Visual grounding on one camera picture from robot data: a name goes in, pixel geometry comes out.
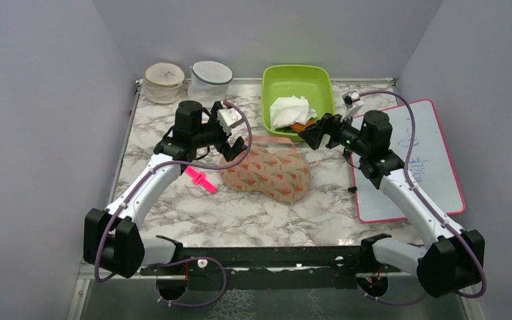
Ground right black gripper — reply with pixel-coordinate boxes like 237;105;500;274
299;109;371;157

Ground floral mesh laundry bag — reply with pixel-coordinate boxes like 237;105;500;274
220;135;311;203

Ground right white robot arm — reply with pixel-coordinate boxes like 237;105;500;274
298;111;487;299

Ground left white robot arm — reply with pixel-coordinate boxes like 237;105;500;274
83;101;253;283

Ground beige round laundry bag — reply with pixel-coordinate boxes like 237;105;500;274
142;62;185;104

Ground orange and black items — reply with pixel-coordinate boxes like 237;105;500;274
277;118;316;133

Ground crumpled white cloth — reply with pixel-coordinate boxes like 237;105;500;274
269;95;317;129

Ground pink plastic clip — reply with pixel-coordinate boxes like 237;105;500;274
185;166;217;194

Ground green plastic bin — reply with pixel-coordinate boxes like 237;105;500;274
261;64;335;142

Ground pink framed whiteboard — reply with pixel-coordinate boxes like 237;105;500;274
353;99;465;223

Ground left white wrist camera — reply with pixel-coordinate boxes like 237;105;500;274
217;109;244;135

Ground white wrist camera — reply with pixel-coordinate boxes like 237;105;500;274
341;91;364;122
217;109;244;135

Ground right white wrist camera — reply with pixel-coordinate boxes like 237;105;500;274
341;91;364;122

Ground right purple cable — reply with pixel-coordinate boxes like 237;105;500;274
355;90;487;307

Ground purple cable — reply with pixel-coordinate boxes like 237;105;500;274
93;100;253;308
355;90;487;307

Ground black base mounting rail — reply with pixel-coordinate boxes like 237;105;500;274
139;245;398;291

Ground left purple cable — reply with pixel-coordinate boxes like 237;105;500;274
93;100;253;308

